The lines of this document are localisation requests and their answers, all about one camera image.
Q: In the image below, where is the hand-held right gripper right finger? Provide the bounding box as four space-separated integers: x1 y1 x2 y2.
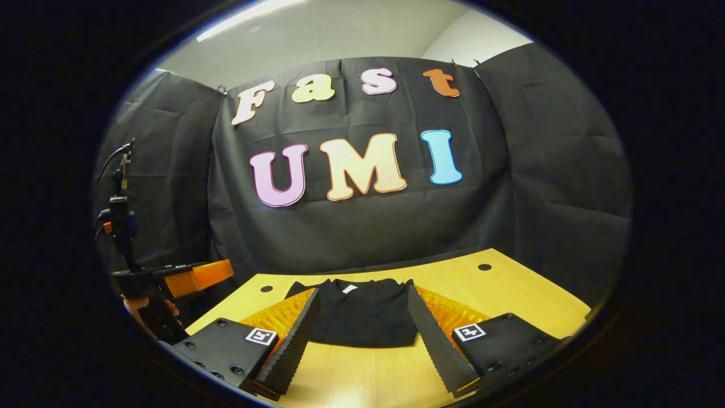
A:
407 284 567 398

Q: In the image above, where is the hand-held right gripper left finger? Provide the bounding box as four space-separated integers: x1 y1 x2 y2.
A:
173 287 321 402

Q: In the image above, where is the black button shirt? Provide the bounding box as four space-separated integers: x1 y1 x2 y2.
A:
285 278 420 348

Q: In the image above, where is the black backdrop cloth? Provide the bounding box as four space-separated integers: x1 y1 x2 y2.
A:
93 42 632 318

